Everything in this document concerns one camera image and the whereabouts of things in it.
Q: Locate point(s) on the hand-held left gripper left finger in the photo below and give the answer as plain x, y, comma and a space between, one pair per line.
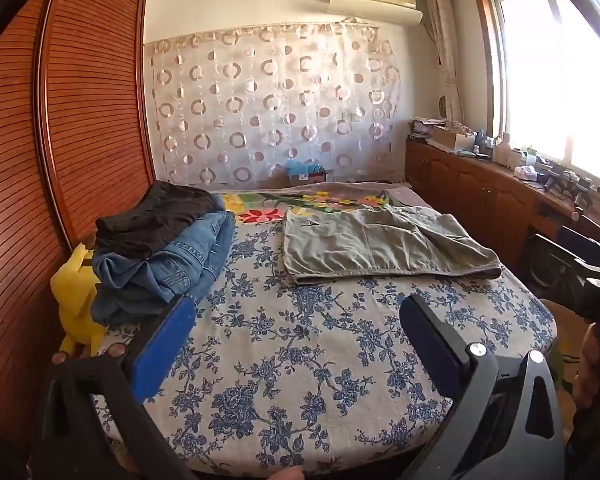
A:
155, 355

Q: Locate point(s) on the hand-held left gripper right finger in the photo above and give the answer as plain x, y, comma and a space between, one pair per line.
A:
429, 332

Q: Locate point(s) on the grey-green pants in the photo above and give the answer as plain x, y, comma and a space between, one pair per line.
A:
369, 245

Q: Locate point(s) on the person's right forearm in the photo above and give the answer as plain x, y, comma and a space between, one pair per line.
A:
599, 440

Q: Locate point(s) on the black pants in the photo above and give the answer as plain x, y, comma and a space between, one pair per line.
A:
150, 220

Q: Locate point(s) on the person's right hand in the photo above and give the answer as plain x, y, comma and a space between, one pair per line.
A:
587, 370

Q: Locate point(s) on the person's left hand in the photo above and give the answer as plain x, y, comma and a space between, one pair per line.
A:
282, 475

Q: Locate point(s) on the blue jeans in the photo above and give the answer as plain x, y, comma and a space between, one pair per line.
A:
180, 265

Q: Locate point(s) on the yellow plush toy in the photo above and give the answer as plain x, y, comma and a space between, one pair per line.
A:
75, 300

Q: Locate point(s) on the black tools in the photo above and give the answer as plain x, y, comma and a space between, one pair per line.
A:
572, 185

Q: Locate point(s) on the bed with blue floral sheet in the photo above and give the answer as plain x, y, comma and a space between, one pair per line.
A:
305, 360

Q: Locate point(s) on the white small device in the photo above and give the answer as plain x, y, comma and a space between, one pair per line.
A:
525, 172

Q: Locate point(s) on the wooden cabinet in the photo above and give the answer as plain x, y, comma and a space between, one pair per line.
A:
474, 190

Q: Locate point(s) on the white bottle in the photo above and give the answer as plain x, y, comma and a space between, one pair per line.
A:
504, 143

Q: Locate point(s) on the dark blue bottle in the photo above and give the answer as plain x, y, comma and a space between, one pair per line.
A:
479, 138

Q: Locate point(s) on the colourful floral blanket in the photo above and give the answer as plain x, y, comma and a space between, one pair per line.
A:
285, 206

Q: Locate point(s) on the open cardboard box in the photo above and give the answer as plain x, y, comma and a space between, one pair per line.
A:
449, 139

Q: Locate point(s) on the cardboard box with blue bag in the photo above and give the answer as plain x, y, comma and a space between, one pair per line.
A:
306, 174

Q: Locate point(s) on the window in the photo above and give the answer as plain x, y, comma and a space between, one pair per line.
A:
554, 85

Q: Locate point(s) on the pile of papers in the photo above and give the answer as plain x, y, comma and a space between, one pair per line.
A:
425, 126

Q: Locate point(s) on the wooden slatted headboard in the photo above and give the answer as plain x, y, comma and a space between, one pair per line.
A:
95, 110

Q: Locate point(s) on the circle-patterned sheer curtain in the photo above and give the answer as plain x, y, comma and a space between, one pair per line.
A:
280, 110

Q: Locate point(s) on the pale window curtain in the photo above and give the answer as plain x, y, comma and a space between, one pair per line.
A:
442, 35

